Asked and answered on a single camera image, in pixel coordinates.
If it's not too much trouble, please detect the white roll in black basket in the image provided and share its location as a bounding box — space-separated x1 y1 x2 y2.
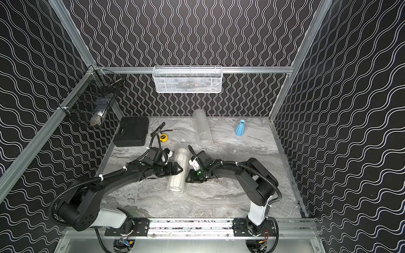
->
90 105 108 127

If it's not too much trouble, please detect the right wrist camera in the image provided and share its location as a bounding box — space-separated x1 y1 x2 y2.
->
189 158 201 171

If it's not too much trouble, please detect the blue ribbed vase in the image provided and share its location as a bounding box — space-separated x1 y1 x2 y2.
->
235 120 246 137

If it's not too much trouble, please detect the bubble white cylinder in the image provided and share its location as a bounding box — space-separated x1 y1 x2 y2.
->
167 144 190 192

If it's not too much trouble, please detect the clear bubble wrap sheet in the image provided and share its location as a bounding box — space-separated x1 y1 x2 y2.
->
261 152 291 192

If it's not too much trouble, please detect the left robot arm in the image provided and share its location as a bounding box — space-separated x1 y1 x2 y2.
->
47 148 183 235

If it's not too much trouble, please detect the black utility knife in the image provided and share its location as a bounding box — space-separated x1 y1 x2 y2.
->
150 122 172 137

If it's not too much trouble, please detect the black wire basket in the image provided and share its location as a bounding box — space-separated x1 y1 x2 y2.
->
61 67 124 128

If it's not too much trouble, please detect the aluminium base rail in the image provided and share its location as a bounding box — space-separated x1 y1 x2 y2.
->
127 218 318 240

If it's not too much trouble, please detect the white wire mesh basket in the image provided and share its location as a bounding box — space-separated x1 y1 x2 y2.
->
152 65 224 93

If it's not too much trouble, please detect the yellow tape measure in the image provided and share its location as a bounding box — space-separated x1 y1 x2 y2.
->
159 133 168 142

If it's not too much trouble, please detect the black plastic tool case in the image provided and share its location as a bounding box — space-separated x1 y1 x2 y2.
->
113 116 149 147

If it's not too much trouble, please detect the clear bubble wrap roll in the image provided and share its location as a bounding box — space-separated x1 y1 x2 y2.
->
193 109 213 145

